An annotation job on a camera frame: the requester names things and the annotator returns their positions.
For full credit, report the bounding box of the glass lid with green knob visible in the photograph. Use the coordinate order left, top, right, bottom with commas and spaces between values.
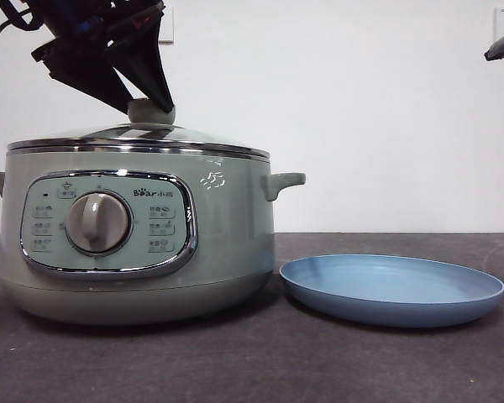
6, 98, 272, 155

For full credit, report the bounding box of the pale green electric steamer pot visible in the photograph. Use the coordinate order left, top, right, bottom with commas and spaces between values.
0, 146, 307, 327

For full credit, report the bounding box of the blue plate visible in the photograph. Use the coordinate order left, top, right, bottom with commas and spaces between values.
279, 254, 504, 328

